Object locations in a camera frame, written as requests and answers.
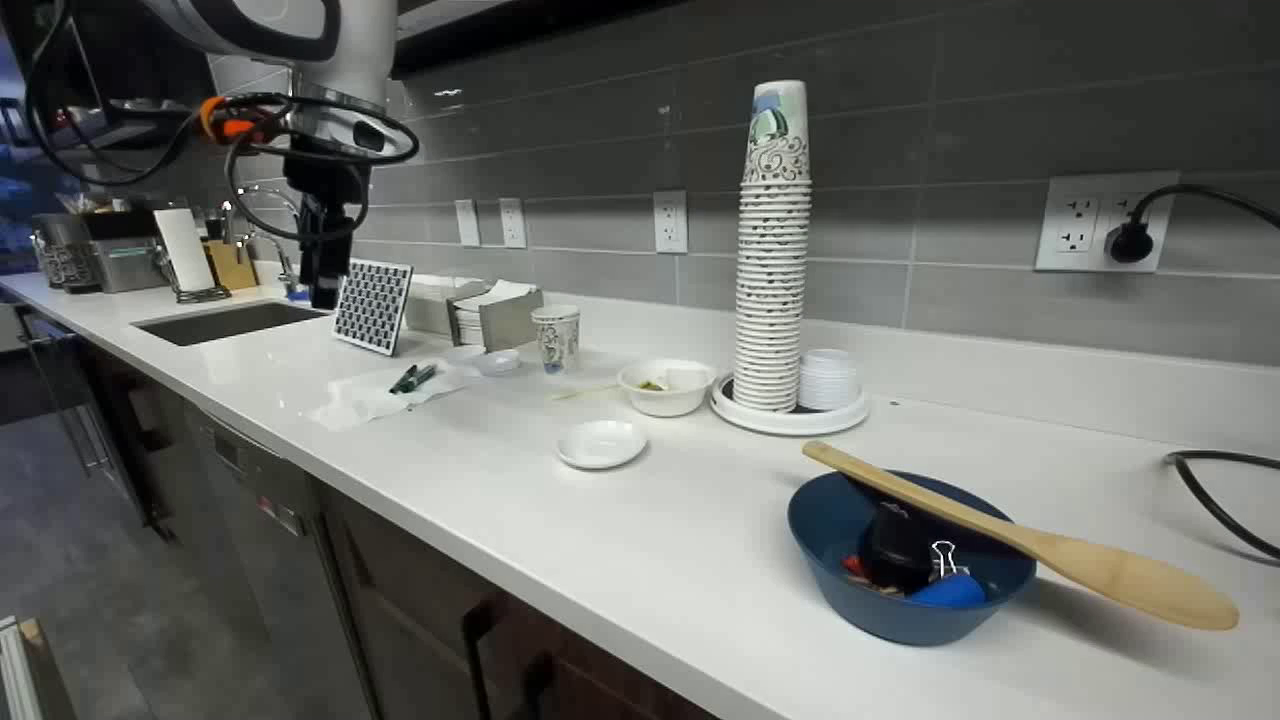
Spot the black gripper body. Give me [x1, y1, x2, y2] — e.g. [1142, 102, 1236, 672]
[279, 145, 374, 260]

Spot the white bowl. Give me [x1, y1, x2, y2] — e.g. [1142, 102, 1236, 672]
[616, 351, 721, 418]

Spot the blue bowl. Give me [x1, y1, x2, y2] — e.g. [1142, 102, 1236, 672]
[784, 467, 1040, 652]

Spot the checkered calibration board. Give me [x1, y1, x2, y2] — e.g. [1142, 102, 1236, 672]
[326, 254, 415, 361]

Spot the brown wooden board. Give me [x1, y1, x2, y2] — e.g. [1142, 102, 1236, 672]
[198, 215, 264, 295]

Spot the countertop sink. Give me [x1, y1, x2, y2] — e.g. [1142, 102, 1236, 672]
[131, 298, 330, 351]

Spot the clear plastic bag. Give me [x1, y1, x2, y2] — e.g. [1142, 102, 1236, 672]
[309, 361, 462, 433]

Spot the grey napkin dispenser box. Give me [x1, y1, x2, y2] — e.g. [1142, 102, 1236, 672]
[403, 270, 548, 356]

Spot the white standing card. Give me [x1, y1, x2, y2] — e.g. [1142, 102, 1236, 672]
[146, 202, 222, 304]

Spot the clear plastic lid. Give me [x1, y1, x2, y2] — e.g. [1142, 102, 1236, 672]
[473, 344, 531, 378]

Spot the small paper cup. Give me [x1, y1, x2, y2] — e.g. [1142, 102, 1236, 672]
[527, 298, 585, 374]

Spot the silver countertop appliance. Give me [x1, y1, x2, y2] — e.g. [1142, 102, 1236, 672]
[28, 202, 176, 295]

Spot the small white dish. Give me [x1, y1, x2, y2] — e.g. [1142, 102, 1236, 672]
[550, 415, 650, 474]

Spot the dark wood cabinet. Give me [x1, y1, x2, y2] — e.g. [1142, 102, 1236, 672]
[73, 332, 717, 720]

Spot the tall paper cup stack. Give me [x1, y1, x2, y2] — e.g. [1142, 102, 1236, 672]
[731, 75, 815, 415]

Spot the white round plate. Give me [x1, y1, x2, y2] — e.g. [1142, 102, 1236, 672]
[707, 374, 871, 441]

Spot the white plastic cup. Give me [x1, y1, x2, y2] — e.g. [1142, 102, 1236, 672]
[797, 344, 862, 415]

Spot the black round object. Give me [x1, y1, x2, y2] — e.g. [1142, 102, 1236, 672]
[856, 497, 945, 592]

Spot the black binder clip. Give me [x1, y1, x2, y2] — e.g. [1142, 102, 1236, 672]
[925, 532, 974, 584]

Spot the blue small object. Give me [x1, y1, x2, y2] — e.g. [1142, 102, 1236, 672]
[910, 572, 990, 616]

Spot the wooden spoon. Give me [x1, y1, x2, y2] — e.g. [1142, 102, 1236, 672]
[799, 441, 1244, 634]

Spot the black power plug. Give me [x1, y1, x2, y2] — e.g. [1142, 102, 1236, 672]
[1099, 211, 1158, 266]

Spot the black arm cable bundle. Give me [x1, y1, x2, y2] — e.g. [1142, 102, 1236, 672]
[24, 53, 422, 246]

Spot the orange cable strap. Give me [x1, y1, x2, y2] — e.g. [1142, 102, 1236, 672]
[194, 93, 264, 148]

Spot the white double wall outlet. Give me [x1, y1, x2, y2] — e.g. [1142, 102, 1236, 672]
[1030, 167, 1183, 275]

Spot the black power cable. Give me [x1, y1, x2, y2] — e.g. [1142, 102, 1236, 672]
[1122, 181, 1280, 561]

